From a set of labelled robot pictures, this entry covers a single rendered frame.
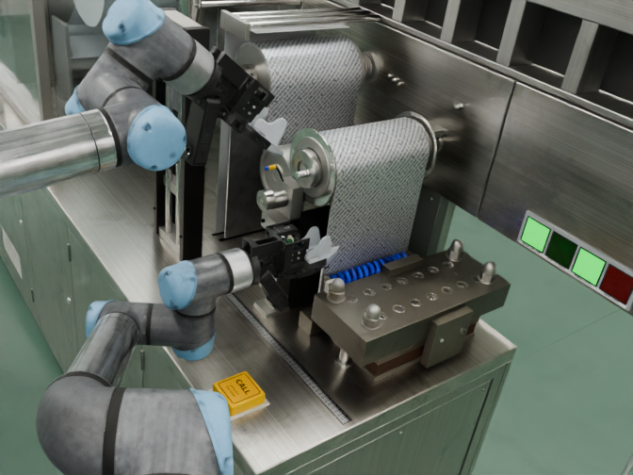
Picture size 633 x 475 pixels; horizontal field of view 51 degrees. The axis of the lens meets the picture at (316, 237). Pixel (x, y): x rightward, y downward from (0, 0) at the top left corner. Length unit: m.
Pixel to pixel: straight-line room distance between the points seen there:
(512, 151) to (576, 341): 1.95
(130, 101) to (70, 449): 0.42
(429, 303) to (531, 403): 1.51
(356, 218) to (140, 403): 0.65
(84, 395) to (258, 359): 0.54
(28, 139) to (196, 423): 0.38
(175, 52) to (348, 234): 0.54
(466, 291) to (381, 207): 0.25
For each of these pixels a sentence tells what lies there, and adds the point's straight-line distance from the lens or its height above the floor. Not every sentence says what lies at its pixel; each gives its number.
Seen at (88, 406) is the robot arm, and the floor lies 1.20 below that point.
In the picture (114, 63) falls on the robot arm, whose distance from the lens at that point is 0.97.
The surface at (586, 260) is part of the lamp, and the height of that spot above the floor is 1.19.
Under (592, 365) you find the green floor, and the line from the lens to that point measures 3.13.
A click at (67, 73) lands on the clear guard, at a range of 2.07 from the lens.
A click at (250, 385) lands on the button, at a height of 0.92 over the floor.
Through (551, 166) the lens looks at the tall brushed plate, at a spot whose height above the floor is 1.32.
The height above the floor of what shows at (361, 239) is 1.10.
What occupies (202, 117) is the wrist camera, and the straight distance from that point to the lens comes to 1.05.
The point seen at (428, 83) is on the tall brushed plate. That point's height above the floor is 1.36.
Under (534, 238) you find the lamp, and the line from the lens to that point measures 1.35.
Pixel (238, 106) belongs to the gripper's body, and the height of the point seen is 1.42.
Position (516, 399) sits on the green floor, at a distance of 2.80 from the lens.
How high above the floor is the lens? 1.80
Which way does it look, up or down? 31 degrees down
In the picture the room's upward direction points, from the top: 8 degrees clockwise
